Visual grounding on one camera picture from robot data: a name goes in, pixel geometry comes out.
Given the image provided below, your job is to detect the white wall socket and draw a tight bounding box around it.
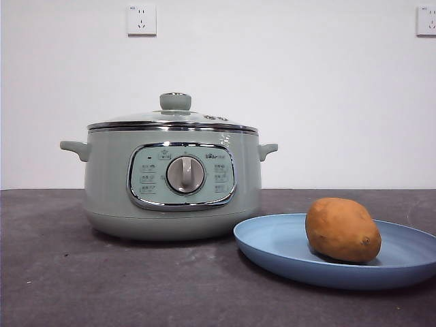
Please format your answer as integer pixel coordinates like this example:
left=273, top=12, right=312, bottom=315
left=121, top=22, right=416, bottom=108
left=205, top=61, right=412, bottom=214
left=127, top=4, right=158, bottom=37
left=416, top=5, right=436, bottom=37

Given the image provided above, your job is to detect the pale green electric steamer pot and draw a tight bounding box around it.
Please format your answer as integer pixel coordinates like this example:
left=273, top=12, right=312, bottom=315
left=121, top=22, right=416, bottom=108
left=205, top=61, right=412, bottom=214
left=59, top=128, right=279, bottom=243

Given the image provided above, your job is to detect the glass lid with green knob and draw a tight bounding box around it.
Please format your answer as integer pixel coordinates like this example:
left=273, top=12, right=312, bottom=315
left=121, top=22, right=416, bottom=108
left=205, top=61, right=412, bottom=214
left=86, top=91, right=259, bottom=132

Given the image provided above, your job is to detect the brown potato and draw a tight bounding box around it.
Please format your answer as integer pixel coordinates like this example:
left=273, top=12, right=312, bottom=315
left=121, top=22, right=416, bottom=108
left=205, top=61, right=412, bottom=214
left=305, top=197, right=383, bottom=264

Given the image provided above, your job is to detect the blue round plate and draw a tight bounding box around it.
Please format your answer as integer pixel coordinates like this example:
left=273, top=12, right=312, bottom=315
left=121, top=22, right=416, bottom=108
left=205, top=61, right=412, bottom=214
left=232, top=213, right=436, bottom=291

